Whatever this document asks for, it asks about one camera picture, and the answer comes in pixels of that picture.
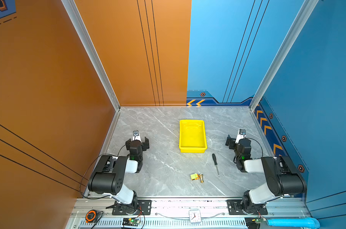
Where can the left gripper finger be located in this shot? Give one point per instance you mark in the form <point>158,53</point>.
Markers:
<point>145,144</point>
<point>127,144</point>

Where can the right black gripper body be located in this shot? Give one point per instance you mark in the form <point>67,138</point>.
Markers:
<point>230,141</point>

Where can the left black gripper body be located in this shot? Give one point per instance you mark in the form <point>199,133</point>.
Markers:
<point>145,143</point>

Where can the black handled screwdriver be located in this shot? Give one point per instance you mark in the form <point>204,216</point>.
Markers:
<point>215,163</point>

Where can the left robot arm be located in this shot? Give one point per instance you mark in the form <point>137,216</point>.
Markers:
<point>108,175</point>

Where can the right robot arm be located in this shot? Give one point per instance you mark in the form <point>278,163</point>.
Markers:
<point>281,175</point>

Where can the yellow plastic bin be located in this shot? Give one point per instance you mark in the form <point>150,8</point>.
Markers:
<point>192,136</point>

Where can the brass fitting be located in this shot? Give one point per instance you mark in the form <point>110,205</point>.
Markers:
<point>201,178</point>

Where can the left green circuit board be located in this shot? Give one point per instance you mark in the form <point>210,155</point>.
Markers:
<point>131,222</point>

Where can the green circuit board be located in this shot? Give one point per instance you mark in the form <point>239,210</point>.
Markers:
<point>258,220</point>
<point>131,222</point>

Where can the right green circuit board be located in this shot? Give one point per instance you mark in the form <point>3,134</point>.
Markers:
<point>258,220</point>

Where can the orange black tape measure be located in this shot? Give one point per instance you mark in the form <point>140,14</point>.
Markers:
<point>91,216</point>

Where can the white analog clock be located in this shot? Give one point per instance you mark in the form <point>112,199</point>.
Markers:
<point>195,216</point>

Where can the blue plastic pipe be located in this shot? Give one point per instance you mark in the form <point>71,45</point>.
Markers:
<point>310,223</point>

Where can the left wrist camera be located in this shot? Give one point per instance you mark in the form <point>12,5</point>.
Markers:
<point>136,134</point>

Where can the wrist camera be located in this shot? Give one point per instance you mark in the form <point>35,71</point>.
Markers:
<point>136,134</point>
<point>241,134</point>

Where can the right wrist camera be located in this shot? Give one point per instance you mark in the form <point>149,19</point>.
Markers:
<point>241,134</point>

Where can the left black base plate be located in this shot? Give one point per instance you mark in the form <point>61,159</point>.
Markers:
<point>142,206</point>

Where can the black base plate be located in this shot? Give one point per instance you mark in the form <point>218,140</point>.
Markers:
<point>238,207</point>
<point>142,206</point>

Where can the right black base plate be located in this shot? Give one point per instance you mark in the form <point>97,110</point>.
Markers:
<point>238,207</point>

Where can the aluminium mounting rail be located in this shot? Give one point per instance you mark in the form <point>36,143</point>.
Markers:
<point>219,206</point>

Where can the white slotted cable duct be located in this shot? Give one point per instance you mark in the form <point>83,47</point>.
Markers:
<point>163,223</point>

